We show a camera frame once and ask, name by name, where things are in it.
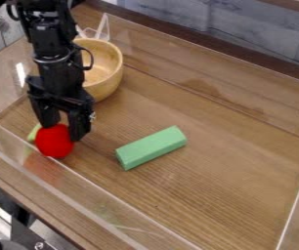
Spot clear acrylic tray enclosure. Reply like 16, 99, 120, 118
0, 11, 299, 250

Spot black metal stand base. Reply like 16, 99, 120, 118
11, 206, 57, 250

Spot green rectangular foam block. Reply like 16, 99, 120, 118
115, 126, 188, 171

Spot light wooden bowl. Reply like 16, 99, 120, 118
75, 38, 124, 102

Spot clear acrylic corner bracket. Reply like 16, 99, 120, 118
76, 14, 111, 41

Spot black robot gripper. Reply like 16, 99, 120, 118
27, 58, 93, 142

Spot red plush fruit green leaf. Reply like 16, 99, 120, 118
28, 124, 75, 158

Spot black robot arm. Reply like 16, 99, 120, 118
0, 0, 93, 142

